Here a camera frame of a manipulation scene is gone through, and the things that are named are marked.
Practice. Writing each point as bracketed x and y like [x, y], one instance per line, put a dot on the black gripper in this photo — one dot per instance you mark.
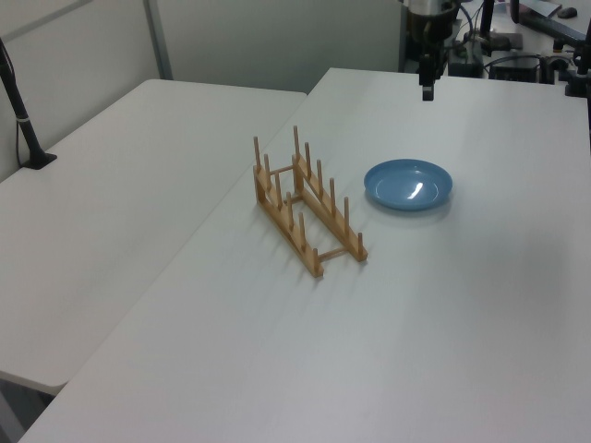
[431, 30]

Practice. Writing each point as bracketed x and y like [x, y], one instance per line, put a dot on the blue plastic plate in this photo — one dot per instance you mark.
[406, 187]

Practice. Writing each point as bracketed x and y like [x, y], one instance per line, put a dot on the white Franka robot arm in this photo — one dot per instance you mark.
[431, 5]

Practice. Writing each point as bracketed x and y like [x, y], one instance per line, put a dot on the wooden plate rack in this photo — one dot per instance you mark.
[259, 187]

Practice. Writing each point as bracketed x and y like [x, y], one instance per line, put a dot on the black monitor stand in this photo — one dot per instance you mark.
[486, 18]

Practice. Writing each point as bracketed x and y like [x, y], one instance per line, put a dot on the black electronics box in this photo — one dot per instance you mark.
[515, 69]

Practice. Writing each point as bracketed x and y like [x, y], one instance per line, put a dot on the black clamp stand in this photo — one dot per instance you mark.
[579, 69]

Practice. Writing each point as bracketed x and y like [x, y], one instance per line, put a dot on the black computer mouse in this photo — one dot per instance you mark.
[567, 12]

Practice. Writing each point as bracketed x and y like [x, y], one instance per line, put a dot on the grey aluminium corner post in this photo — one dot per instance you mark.
[159, 46]

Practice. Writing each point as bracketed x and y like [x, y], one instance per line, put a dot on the black camera pole with base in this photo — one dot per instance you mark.
[23, 124]

